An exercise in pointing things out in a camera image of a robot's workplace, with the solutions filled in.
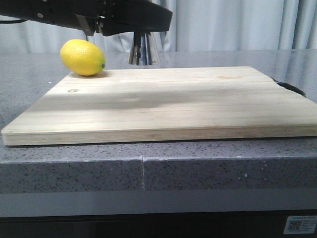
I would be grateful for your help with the wooden cutting board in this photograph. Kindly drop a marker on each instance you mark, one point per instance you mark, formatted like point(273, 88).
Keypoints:
point(131, 105)

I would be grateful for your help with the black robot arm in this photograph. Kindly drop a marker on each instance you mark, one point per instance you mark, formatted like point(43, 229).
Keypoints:
point(33, 10)

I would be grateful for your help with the white QR code label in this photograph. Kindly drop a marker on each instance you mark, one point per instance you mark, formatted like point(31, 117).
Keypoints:
point(300, 225)

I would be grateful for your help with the grey curtain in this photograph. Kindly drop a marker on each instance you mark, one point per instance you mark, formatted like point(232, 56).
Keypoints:
point(197, 25)

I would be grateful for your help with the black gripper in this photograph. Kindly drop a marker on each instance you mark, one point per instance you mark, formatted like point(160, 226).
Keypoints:
point(110, 17)

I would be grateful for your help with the yellow lemon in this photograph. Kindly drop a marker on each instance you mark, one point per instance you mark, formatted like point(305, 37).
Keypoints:
point(82, 57)

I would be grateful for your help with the steel double jigger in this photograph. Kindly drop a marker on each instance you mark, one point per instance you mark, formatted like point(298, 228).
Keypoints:
point(144, 49)

